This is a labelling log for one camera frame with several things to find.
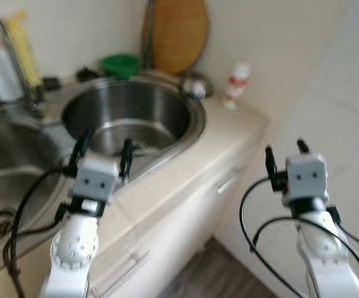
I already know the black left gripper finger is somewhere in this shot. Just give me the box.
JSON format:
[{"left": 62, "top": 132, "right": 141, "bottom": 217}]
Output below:
[
  {"left": 120, "top": 138, "right": 135, "bottom": 176},
  {"left": 73, "top": 129, "right": 95, "bottom": 167}
]

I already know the steel double sink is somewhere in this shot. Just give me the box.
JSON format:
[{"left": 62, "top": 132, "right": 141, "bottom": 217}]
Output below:
[{"left": 0, "top": 74, "right": 208, "bottom": 249}]

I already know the small black block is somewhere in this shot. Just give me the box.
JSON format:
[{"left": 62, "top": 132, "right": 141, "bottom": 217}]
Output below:
[{"left": 42, "top": 76, "right": 61, "bottom": 89}]

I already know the white cabinet door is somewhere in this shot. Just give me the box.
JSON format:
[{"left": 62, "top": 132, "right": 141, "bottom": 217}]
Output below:
[
  {"left": 86, "top": 205, "right": 192, "bottom": 298},
  {"left": 161, "top": 140, "right": 270, "bottom": 292}
]

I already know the black sink plug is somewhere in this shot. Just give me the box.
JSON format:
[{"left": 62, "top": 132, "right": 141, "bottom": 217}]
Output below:
[{"left": 75, "top": 65, "right": 102, "bottom": 81}]

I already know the white bottle with red label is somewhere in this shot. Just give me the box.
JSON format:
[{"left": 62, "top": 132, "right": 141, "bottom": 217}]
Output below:
[{"left": 223, "top": 62, "right": 251, "bottom": 111}]

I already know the green plastic bowl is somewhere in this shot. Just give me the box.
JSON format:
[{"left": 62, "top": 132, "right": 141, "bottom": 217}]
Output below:
[{"left": 100, "top": 54, "right": 141, "bottom": 79}]

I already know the yellow bottle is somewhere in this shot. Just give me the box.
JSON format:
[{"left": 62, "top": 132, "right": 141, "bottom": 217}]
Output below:
[{"left": 6, "top": 11, "right": 43, "bottom": 91}]

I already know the thin dark gooseneck tap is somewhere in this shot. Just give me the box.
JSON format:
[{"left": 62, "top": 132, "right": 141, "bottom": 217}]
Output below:
[{"left": 143, "top": 0, "right": 158, "bottom": 72}]

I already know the wooden cutting board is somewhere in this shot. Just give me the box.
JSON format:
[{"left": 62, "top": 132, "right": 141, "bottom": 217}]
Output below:
[{"left": 142, "top": 0, "right": 210, "bottom": 75}]

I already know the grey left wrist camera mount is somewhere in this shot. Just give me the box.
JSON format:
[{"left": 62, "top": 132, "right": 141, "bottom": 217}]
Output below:
[{"left": 73, "top": 155, "right": 119, "bottom": 202}]

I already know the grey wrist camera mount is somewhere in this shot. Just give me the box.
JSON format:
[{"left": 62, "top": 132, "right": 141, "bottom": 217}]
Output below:
[
  {"left": 283, "top": 153, "right": 329, "bottom": 202},
  {"left": 73, "top": 155, "right": 119, "bottom": 202}
]

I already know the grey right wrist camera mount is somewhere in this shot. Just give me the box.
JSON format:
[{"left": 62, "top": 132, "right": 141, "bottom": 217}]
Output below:
[{"left": 283, "top": 153, "right": 329, "bottom": 202}]

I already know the silver bar cabinet handle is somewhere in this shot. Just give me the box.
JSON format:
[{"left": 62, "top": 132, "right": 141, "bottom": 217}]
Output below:
[
  {"left": 89, "top": 251, "right": 152, "bottom": 298},
  {"left": 216, "top": 174, "right": 241, "bottom": 196}
]

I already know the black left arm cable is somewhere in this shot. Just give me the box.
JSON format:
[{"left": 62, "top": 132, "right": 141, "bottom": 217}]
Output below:
[{"left": 2, "top": 166, "right": 74, "bottom": 298}]

